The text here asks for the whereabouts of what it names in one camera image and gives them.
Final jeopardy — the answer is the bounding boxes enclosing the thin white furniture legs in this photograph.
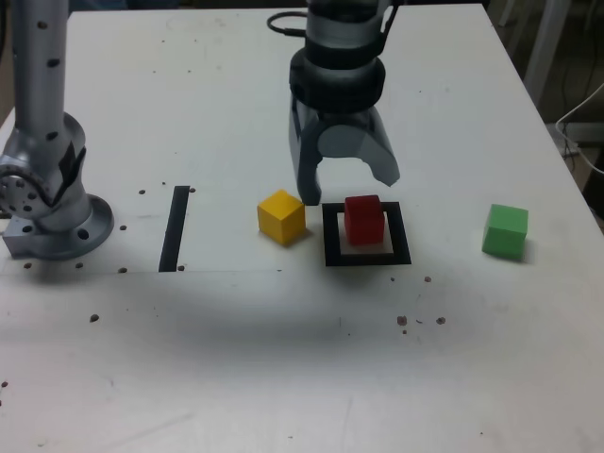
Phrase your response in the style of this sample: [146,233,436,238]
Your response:
[497,0,539,58]

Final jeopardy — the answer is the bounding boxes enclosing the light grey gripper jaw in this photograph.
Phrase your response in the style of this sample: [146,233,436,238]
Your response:
[319,108,402,189]

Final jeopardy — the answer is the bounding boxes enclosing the yellow cube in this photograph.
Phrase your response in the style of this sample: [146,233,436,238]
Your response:
[257,188,307,246]

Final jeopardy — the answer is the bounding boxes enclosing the black tape strip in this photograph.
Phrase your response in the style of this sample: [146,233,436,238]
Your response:
[158,185,192,274]

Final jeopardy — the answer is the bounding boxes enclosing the black tape square outline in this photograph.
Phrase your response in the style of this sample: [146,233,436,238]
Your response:
[321,201,412,268]

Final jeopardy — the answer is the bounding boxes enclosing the white cable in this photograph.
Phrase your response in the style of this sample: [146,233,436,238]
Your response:
[555,84,604,174]

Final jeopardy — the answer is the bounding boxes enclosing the green cube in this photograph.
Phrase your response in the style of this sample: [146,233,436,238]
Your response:
[480,203,529,261]

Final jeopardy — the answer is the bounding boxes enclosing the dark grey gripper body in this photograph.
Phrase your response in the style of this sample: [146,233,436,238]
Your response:
[300,105,378,132]

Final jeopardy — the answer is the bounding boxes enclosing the thick white furniture leg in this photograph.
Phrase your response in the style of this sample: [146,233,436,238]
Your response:
[523,0,575,103]

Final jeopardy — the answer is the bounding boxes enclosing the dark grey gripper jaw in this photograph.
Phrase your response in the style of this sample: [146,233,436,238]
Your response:
[287,100,327,207]

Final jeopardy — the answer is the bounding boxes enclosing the red cube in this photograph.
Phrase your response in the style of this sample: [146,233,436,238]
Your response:
[343,193,384,246]

